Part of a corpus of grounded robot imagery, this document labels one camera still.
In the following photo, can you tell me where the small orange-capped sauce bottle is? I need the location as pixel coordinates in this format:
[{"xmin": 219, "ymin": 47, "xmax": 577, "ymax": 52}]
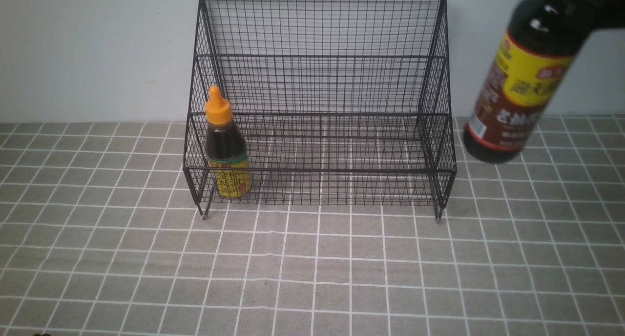
[{"xmin": 205, "ymin": 86, "xmax": 252, "ymax": 199}]

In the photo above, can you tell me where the large dark soy sauce bottle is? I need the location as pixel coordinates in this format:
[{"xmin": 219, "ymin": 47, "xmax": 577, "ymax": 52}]
[{"xmin": 463, "ymin": 0, "xmax": 599, "ymax": 164}]

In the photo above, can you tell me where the grey checked tablecloth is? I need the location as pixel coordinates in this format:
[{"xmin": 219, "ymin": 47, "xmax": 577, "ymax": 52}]
[{"xmin": 0, "ymin": 115, "xmax": 625, "ymax": 336}]

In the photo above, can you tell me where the black wire mesh rack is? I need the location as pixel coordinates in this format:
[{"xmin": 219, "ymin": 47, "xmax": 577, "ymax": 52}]
[{"xmin": 183, "ymin": 0, "xmax": 457, "ymax": 221}]

